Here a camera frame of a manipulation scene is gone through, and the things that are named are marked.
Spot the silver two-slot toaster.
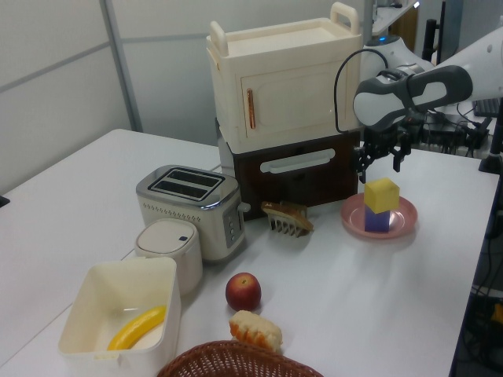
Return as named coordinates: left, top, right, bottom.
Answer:
left=135, top=164, right=252, bottom=265

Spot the black monitor arm base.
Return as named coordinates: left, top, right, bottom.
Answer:
left=477, top=117, right=503, bottom=174

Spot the white drawer handle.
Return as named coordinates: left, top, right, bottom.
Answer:
left=259, top=148, right=337, bottom=174

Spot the dark brown drawer unit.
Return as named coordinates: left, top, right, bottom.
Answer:
left=215, top=116, right=362, bottom=221

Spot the brown bread slice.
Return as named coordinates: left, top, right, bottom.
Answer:
left=270, top=199, right=314, bottom=232

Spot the black upright post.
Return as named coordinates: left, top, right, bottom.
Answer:
left=422, top=0, right=447, bottom=67

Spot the cream plastic cabinet with handles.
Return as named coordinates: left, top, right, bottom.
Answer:
left=206, top=2, right=365, bottom=155

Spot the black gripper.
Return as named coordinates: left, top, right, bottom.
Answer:
left=351, top=126, right=412, bottom=184

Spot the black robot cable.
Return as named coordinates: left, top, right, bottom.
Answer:
left=333, top=49, right=396, bottom=134

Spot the brown wicker basket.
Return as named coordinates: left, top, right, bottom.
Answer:
left=156, top=339, right=325, bottom=377

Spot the open cream plastic box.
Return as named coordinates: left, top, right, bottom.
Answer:
left=57, top=257, right=182, bottom=361

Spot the tangle of black cables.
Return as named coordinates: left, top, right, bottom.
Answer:
left=410, top=105, right=494, bottom=155

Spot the pink plate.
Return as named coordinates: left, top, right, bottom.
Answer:
left=340, top=193, right=418, bottom=240

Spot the red apple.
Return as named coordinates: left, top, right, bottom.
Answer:
left=225, top=272, right=263, bottom=312

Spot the small white lidded bin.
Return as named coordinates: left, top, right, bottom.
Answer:
left=134, top=218, right=204, bottom=296

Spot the yellow banana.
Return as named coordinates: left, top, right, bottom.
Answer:
left=106, top=305, right=167, bottom=351

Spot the purple cube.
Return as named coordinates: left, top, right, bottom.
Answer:
left=364, top=204, right=393, bottom=233

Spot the grey keyboard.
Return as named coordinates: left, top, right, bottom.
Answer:
left=472, top=97, right=499, bottom=117

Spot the yellow cube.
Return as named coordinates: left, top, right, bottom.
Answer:
left=363, top=177, right=401, bottom=215

